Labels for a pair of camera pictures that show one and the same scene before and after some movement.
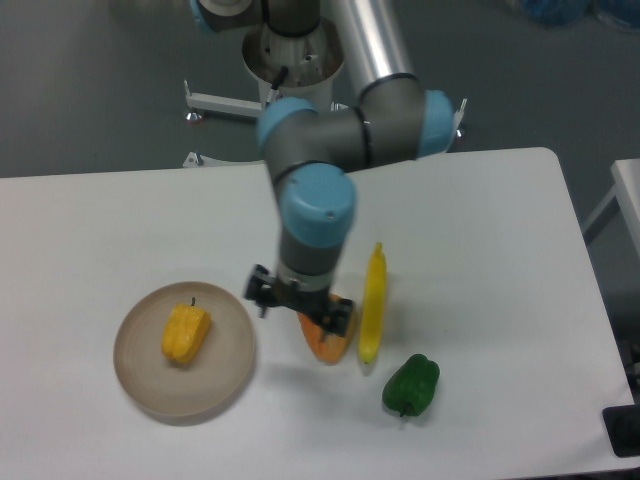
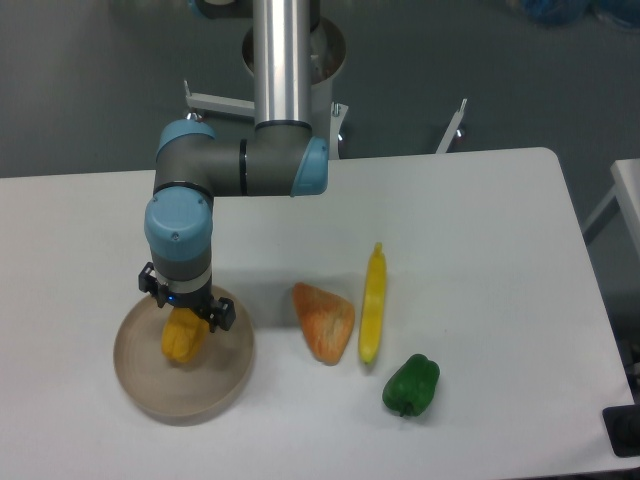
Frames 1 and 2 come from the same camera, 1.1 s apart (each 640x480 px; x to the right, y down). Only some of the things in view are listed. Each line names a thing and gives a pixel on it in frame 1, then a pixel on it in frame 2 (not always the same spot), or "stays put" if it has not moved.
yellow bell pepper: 184,332 stays put
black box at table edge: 622,425 stays put
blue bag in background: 563,13 stays put
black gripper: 314,305 → 218,312
